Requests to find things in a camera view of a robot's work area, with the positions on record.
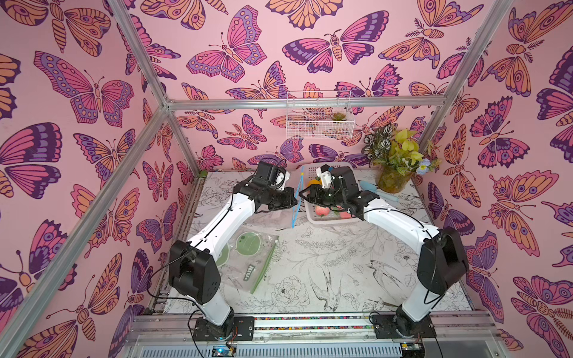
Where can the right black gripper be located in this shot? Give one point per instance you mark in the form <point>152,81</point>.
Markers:
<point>314,194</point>

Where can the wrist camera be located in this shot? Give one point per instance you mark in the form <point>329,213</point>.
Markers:
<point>325,176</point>
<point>281,178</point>

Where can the aluminium frame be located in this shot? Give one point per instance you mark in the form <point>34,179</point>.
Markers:
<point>26,103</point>

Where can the potted artificial plant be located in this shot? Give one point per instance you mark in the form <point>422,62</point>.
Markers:
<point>397,154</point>

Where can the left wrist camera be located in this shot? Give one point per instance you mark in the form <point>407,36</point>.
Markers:
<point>281,178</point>

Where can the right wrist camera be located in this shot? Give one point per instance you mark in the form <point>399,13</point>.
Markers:
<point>325,176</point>

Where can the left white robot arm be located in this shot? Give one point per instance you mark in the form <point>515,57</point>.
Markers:
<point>192,269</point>

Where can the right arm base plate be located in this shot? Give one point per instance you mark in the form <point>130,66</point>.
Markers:
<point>392,326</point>

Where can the pink plastic basket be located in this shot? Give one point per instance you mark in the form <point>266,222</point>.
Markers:
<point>308,173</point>

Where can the white wire wall basket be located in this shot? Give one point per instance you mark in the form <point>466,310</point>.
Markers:
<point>315,117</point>

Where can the light blue scoop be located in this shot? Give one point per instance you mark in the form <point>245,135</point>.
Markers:
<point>373,188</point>

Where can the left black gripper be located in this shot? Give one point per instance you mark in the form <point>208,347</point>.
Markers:
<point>289,196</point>

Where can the clear green-zipper zip-top bag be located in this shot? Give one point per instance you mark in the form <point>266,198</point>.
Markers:
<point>245,259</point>

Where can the clear blue-zipper zip-top bag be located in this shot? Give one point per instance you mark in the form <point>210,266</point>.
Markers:
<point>294,211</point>

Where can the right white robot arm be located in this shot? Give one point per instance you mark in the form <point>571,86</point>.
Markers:
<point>442,258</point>

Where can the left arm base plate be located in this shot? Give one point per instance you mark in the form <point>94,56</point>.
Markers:
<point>240,328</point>

